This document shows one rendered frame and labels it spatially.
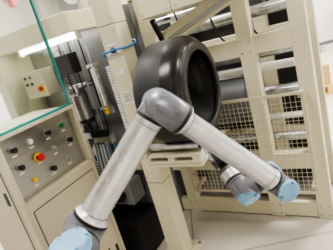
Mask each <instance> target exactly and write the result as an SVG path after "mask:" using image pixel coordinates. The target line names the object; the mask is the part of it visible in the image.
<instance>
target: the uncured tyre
mask: <svg viewBox="0 0 333 250"><path fill-rule="evenodd" d="M156 87H159V88H163V89H165V90H167V91H169V92H171V93H172V94H174V95H176V96H177V97H179V98H180V99H182V100H183V101H185V102H186V103H188V104H189V105H191V106H192V107H193V108H194V113H195V114H196V115H198V116H199V117H201V118H202V119H204V120H205V121H207V122H208V123H209V124H211V125H212V126H214V127H216V125H217V123H218V120H219V117H220V112H221V86H220V79H219V75H218V71H217V67H216V64H215V62H214V59H213V57H212V55H211V53H210V51H209V50H208V48H207V47H206V46H205V45H204V44H203V43H202V42H200V41H199V40H197V39H196V38H194V37H192V36H186V35H181V36H177V37H173V38H170V39H166V40H162V41H159V42H155V43H152V44H151V45H149V46H148V47H146V48H145V49H144V50H143V51H142V53H141V54H140V56H139V58H138V61H137V64H136V66H135V69H134V74H133V97H134V102H135V106H136V109H137V110H138V108H139V106H140V104H141V102H142V97H143V95H144V94H145V93H146V92H147V91H148V90H150V89H152V88H156ZM156 138H157V139H159V140H161V141H165V142H184V141H191V140H190V139H189V138H187V137H186V136H184V135H183V134H181V133H179V134H173V133H172V132H170V131H169V130H167V129H166V128H164V127H162V128H161V129H160V130H159V132H158V133H157V135H156Z"/></svg>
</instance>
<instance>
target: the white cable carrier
mask: <svg viewBox="0 0 333 250"><path fill-rule="evenodd" d="M105 68H106V70H107V71H108V72H107V74H108V76H109V79H110V81H112V82H111V86H112V89H113V91H114V93H115V94H114V95H115V98H116V101H117V103H118V104H117V105H118V107H119V110H120V114H121V117H122V119H123V122H124V126H125V128H126V129H125V130H127V128H128V126H129V124H128V121H127V118H126V115H125V112H124V109H123V106H122V102H121V99H120V96H119V93H118V90H117V87H116V84H115V81H114V78H113V74H112V71H111V69H110V66H106V67H105ZM107 68H108V69H107Z"/></svg>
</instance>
